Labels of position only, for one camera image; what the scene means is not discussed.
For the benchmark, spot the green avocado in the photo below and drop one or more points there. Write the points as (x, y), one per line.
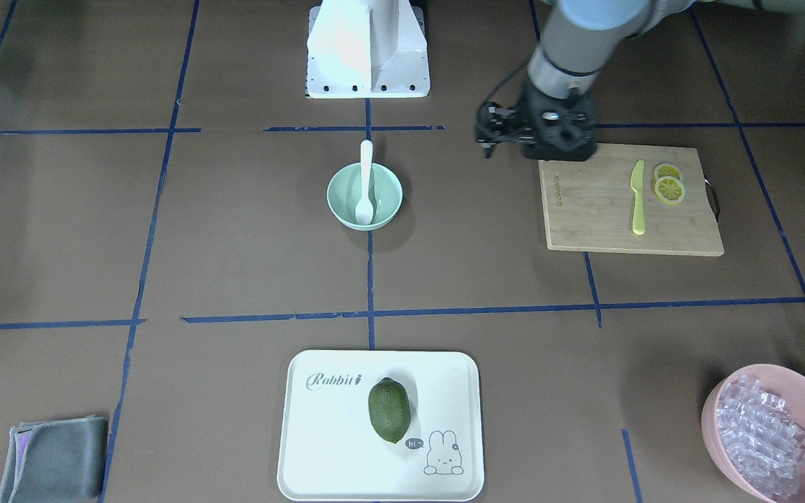
(389, 410)

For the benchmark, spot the silver blue second robot arm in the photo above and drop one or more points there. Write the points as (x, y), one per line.
(580, 37)

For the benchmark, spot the light green bowl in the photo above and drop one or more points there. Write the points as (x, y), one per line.
(344, 192)

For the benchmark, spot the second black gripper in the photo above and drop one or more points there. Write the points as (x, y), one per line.
(530, 112)

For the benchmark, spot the white rabbit tray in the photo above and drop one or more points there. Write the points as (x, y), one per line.
(329, 451)

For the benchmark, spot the grey folded cloth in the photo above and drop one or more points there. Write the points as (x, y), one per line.
(55, 461)

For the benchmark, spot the white plastic spoon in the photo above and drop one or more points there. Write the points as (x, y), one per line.
(364, 211)

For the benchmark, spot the metal board handle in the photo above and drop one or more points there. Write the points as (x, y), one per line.
(712, 199)

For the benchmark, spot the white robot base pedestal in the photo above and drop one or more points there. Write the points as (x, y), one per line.
(367, 50)

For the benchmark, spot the lower lemon slice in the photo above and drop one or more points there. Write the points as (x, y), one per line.
(669, 190)

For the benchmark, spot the clear ice cubes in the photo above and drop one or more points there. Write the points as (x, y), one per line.
(761, 438)

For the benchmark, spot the yellow plastic knife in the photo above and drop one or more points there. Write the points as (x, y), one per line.
(638, 222)

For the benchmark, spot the bamboo cutting board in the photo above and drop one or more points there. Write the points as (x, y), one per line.
(587, 206)

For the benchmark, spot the lemon slice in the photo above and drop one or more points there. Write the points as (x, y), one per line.
(669, 190)
(667, 170)

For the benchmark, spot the upper lemon slice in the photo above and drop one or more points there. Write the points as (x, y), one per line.
(667, 170)

